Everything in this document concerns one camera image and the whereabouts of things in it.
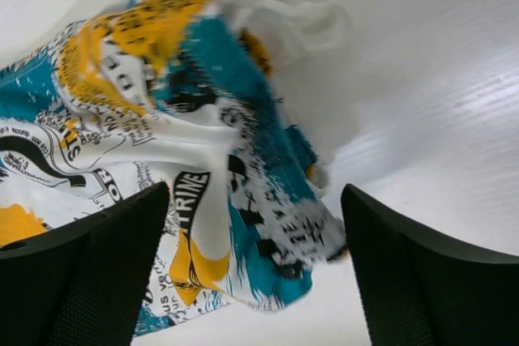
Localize patterned white blue yellow shorts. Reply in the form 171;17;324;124
1;0;347;336

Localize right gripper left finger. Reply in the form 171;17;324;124
1;182;169;345

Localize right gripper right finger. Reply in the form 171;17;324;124
341;184;518;345

